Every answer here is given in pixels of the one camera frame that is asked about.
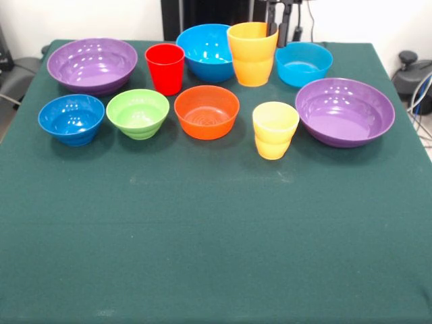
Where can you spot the orange-red plastic bowl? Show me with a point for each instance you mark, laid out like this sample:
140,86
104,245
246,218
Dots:
204,114

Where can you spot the yellow plastic cup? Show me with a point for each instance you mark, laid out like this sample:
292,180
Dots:
273,135

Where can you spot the large light blue bowl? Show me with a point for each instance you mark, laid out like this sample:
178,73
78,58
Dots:
202,50

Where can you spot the black office chair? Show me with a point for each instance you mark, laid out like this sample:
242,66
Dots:
20,71

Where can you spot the small light blue bowl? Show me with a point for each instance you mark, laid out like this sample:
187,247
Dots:
303,67

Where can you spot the orange plastic cup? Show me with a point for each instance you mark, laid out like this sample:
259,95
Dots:
251,60

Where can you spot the red plastic cup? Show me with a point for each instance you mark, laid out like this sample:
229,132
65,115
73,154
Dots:
165,74

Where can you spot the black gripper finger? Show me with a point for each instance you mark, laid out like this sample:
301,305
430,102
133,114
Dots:
284,33
272,28

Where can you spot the dark green tablecloth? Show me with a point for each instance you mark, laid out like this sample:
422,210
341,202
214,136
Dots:
216,236

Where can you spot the purple plastic bowl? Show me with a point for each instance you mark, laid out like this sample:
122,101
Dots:
91,67
342,114

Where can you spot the green plastic bowl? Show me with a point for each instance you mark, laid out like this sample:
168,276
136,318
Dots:
136,114

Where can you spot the dark blue plastic bowl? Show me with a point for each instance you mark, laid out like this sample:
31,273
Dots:
71,121

